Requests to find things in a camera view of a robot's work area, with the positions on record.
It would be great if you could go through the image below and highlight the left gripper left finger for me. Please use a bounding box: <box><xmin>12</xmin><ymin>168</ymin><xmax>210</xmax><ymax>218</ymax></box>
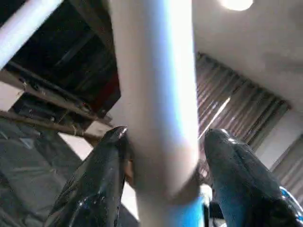
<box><xmin>45</xmin><ymin>125</ymin><xmax>130</xmax><ymax>227</ymax></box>

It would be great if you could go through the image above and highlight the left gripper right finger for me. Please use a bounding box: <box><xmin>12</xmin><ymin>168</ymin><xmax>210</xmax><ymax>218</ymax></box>
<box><xmin>204</xmin><ymin>128</ymin><xmax>303</xmax><ymax>227</ymax></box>

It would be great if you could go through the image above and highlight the white flat panel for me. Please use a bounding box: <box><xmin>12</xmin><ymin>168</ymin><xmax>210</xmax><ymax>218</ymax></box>
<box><xmin>57</xmin><ymin>131</ymin><xmax>98</xmax><ymax>162</ymax></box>

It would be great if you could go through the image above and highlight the grey window curtain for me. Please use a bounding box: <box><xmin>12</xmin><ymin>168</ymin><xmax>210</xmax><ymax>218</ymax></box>
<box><xmin>194</xmin><ymin>52</ymin><xmax>303</xmax><ymax>190</ymax></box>

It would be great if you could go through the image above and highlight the dark wooden shelf unit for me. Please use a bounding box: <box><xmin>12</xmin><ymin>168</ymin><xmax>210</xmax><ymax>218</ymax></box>
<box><xmin>0</xmin><ymin>0</ymin><xmax>121</xmax><ymax>139</ymax></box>

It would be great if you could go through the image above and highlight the round ceiling lamp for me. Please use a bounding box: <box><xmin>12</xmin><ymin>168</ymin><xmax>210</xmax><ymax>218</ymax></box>
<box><xmin>220</xmin><ymin>0</ymin><xmax>254</xmax><ymax>11</ymax></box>

